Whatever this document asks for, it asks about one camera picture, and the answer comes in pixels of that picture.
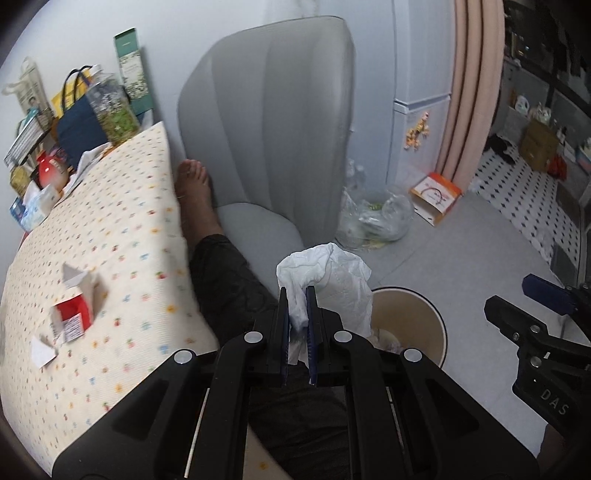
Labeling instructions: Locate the red white bottle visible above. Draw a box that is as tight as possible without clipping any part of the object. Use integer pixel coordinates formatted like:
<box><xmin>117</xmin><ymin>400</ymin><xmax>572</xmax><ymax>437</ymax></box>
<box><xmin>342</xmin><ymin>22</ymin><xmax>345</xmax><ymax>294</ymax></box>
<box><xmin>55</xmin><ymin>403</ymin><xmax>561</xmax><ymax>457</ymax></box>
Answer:
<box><xmin>37</xmin><ymin>151</ymin><xmax>69</xmax><ymax>192</ymax></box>

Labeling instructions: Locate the blue tissue box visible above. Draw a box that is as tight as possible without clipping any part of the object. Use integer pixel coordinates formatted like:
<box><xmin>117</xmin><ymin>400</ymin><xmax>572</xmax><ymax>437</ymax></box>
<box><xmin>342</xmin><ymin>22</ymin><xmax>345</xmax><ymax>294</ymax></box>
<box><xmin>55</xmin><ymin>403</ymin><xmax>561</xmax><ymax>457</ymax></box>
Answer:
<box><xmin>20</xmin><ymin>182</ymin><xmax>60</xmax><ymax>233</ymax></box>

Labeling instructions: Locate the navy lunch bag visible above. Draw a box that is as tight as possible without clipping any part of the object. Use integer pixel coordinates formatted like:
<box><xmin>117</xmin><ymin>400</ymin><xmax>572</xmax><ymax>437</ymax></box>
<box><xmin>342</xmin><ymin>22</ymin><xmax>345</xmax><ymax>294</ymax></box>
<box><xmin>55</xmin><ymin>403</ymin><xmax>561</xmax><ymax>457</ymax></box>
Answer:
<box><xmin>57</xmin><ymin>65</ymin><xmax>107</xmax><ymax>171</ymax></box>

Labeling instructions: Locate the person's black trouser leg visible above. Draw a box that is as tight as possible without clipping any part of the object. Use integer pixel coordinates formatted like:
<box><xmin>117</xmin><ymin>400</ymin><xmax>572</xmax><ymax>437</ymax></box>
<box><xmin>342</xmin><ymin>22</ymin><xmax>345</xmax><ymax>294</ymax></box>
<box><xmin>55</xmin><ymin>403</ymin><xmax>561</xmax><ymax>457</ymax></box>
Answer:
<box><xmin>187</xmin><ymin>233</ymin><xmax>357</xmax><ymax>480</ymax></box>

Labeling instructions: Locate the person's bare foot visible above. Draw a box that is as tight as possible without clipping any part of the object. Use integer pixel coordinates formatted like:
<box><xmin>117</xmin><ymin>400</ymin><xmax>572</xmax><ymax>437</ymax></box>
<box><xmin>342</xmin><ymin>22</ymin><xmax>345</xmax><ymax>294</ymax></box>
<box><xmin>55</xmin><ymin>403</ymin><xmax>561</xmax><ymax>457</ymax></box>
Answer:
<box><xmin>175</xmin><ymin>159</ymin><xmax>223</xmax><ymax>250</ymax></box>

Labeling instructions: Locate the floral cream tablecloth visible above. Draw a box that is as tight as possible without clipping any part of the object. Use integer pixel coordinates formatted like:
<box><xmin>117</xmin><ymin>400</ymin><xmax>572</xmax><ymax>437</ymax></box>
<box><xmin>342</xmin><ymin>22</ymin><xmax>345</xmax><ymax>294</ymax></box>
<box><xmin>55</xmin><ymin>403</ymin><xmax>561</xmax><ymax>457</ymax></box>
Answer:
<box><xmin>1</xmin><ymin>124</ymin><xmax>217</xmax><ymax>473</ymax></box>

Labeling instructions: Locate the hanging printed tote bag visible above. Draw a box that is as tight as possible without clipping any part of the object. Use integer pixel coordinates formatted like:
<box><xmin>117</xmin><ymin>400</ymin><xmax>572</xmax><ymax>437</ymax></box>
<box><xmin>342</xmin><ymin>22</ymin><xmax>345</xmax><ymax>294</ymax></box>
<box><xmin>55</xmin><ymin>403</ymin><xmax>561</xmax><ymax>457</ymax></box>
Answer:
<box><xmin>2</xmin><ymin>57</ymin><xmax>54</xmax><ymax>130</ymax></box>

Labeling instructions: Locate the grey padded chair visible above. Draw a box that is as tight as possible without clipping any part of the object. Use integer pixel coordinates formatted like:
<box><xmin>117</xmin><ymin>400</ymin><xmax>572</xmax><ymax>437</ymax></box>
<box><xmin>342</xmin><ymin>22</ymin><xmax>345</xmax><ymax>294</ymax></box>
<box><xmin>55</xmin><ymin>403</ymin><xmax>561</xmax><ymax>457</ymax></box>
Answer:
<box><xmin>178</xmin><ymin>16</ymin><xmax>355</xmax><ymax>293</ymax></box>

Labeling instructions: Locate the glass jar with pickles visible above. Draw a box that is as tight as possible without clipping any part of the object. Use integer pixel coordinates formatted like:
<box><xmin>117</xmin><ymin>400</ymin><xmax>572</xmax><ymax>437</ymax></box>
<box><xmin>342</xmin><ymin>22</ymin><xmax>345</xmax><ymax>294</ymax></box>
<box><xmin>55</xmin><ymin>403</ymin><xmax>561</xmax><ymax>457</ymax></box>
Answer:
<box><xmin>10</xmin><ymin>165</ymin><xmax>31</xmax><ymax>198</ymax></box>

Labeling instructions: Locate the clear plastic trash bag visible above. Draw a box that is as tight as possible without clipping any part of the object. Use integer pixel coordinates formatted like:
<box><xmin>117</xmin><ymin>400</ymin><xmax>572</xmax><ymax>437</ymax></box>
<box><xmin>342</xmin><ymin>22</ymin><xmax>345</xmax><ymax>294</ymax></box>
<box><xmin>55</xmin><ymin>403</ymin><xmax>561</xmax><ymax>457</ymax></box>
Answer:
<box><xmin>335</xmin><ymin>160</ymin><xmax>414</xmax><ymax>250</ymax></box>

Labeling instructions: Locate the green box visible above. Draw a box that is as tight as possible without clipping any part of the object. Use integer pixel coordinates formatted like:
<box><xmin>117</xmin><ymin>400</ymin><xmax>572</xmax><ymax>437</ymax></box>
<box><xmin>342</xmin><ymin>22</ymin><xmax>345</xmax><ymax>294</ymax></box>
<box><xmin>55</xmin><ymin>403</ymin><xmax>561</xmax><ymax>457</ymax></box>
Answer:
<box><xmin>114</xmin><ymin>28</ymin><xmax>153</xmax><ymax>115</ymax></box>

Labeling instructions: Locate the white refrigerator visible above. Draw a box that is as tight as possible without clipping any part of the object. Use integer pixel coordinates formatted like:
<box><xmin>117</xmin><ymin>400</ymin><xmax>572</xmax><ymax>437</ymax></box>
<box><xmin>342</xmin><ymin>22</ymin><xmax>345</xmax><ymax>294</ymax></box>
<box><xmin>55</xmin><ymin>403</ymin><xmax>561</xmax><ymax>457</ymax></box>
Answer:
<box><xmin>345</xmin><ymin>0</ymin><xmax>459</xmax><ymax>195</ymax></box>

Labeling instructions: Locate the red torn packet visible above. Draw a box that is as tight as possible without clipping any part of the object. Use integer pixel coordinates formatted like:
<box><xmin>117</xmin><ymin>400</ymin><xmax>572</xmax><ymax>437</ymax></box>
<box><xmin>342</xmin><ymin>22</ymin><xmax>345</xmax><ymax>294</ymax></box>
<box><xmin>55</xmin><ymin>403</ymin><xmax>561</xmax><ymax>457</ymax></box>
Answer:
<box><xmin>28</xmin><ymin>263</ymin><xmax>107</xmax><ymax>370</ymax></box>

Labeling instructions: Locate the yellow snack bag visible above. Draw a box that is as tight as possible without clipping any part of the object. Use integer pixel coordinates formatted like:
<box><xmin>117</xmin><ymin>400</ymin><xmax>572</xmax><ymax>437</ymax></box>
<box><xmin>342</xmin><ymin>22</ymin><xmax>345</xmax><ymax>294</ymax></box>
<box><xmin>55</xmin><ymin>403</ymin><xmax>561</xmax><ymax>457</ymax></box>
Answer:
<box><xmin>51</xmin><ymin>65</ymin><xmax>100</xmax><ymax>118</ymax></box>

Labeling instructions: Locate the white cloth on table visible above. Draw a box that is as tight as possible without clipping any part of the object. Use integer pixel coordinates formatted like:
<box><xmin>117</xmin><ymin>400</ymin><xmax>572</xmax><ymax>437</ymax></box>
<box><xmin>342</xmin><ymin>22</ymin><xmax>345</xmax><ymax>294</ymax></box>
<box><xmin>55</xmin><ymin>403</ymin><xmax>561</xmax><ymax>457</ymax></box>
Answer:
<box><xmin>62</xmin><ymin>142</ymin><xmax>113</xmax><ymax>199</ymax></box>

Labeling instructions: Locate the white tissue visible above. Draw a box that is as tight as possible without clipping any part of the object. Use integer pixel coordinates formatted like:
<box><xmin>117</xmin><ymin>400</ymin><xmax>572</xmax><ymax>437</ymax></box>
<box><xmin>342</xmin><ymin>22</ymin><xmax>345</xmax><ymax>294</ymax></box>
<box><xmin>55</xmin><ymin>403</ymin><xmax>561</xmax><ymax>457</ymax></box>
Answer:
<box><xmin>276</xmin><ymin>243</ymin><xmax>373</xmax><ymax>365</ymax></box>

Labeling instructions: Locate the beige trash bin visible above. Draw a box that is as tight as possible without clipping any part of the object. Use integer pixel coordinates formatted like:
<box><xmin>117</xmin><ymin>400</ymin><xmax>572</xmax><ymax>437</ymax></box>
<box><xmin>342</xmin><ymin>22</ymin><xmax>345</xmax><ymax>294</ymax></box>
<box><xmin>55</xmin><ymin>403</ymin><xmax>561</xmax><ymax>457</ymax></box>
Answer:
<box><xmin>370</xmin><ymin>287</ymin><xmax>448</xmax><ymax>368</ymax></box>

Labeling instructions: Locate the black wire basket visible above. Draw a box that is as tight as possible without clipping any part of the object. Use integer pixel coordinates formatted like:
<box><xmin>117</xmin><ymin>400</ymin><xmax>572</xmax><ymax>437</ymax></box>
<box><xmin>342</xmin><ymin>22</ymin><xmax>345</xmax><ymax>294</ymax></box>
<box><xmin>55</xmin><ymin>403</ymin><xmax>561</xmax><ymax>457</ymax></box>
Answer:
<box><xmin>4</xmin><ymin>108</ymin><xmax>55</xmax><ymax>170</ymax></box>

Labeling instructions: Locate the clear bottle with yellow liquid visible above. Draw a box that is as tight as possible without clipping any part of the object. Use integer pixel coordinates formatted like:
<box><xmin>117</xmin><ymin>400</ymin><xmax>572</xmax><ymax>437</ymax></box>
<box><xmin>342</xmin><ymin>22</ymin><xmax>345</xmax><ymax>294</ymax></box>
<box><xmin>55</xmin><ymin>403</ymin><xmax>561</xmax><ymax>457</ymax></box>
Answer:
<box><xmin>85</xmin><ymin>72</ymin><xmax>140</xmax><ymax>147</ymax></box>

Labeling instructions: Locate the blue soda can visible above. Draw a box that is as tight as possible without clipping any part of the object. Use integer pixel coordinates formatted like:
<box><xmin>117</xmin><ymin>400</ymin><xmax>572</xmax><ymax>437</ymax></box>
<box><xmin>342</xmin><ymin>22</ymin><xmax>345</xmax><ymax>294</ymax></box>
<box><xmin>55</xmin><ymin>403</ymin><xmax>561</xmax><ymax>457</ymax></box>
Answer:
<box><xmin>10</xmin><ymin>197</ymin><xmax>26</xmax><ymax>230</ymax></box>

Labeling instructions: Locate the orange white cardboard box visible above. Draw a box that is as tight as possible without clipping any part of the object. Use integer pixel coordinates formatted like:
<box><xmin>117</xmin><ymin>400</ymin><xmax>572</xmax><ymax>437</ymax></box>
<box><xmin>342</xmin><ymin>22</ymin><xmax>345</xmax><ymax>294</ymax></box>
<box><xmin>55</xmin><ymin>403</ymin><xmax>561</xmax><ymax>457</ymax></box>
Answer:
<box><xmin>410</xmin><ymin>172</ymin><xmax>462</xmax><ymax>226</ymax></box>

